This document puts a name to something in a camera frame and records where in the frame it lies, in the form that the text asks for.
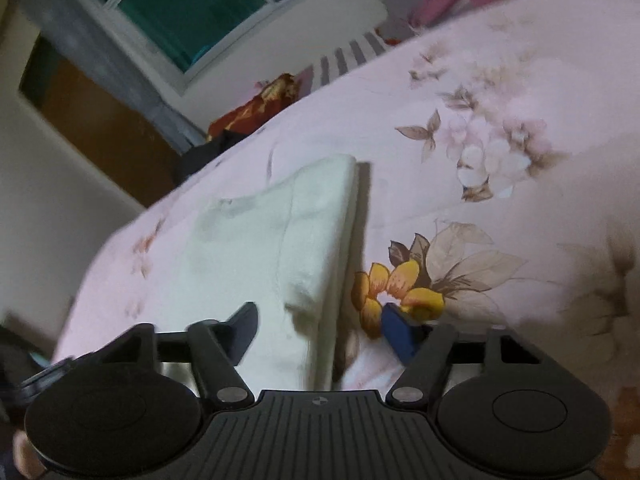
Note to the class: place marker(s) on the red floral pillow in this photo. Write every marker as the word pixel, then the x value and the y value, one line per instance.
pixel 255 105

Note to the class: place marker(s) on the long grey curtain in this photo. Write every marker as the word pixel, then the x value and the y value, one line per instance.
pixel 100 50

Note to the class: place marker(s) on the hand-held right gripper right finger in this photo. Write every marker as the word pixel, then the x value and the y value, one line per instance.
pixel 400 332

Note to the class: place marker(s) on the pink floral blanket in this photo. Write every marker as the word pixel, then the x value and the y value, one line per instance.
pixel 500 85

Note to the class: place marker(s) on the black cloth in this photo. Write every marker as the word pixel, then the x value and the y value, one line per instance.
pixel 205 157

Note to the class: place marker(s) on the white framed window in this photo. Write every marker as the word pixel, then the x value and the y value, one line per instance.
pixel 190 10

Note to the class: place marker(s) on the grey striped cloth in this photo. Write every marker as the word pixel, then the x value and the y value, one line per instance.
pixel 345 60

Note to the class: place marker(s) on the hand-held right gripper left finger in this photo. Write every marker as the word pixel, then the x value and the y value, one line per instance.
pixel 244 327

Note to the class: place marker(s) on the white towel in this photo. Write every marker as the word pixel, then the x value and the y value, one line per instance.
pixel 250 240

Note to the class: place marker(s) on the brown wooden door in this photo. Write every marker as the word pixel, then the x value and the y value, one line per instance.
pixel 100 125

